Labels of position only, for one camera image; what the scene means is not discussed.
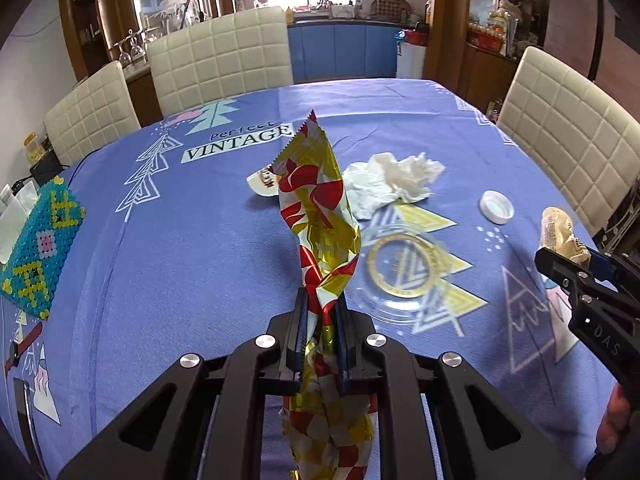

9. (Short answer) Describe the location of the beige wrapper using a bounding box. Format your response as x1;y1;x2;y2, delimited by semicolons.
539;207;591;269

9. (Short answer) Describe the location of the white bottle cap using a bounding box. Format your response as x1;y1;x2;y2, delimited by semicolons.
478;190;514;226

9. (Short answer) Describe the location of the red gold snack wrapper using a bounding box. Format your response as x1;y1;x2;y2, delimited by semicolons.
272;115;376;479

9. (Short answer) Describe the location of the clear plastic lid gold ring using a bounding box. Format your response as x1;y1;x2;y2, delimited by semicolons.
351;221;464;331

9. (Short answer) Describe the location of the white tissue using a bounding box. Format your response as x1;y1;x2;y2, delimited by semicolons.
343;152;446;220

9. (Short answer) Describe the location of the orange white small wrapper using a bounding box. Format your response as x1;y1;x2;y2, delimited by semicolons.
246;166;279;197

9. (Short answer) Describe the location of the person's hand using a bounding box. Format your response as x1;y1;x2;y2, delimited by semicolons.
596;384;631;455

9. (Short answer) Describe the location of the cream chair right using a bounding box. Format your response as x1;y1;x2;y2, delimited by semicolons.
497;47;639;235

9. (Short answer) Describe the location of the cream chair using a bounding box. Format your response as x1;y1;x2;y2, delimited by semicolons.
44;61;140;166
497;47;639;235
148;6;293;118

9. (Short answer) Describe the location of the blue printed tablecloth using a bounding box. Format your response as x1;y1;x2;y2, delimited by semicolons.
1;79;613;476

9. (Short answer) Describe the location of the blue beaded tissue box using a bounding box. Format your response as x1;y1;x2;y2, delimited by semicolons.
1;176;86;321

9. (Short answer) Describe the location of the brown refrigerator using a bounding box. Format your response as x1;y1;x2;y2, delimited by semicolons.
544;0;639;112

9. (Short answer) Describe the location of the white bin red basket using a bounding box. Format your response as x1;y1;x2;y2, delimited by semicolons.
395;29;428;79

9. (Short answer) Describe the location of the wooden shelf with goods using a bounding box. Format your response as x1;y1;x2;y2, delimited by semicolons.
458;0;550;114

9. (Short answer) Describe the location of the blue kitchen cabinet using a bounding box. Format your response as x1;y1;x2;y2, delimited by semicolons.
288;21;400;84

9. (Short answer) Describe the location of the cream chair far left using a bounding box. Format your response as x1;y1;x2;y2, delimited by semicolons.
44;61;140;166

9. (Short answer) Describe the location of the cream chair middle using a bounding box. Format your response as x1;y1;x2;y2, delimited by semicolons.
148;6;293;118

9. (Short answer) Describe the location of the wooden glass display cabinet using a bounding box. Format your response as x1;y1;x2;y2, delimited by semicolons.
58;0;235;125

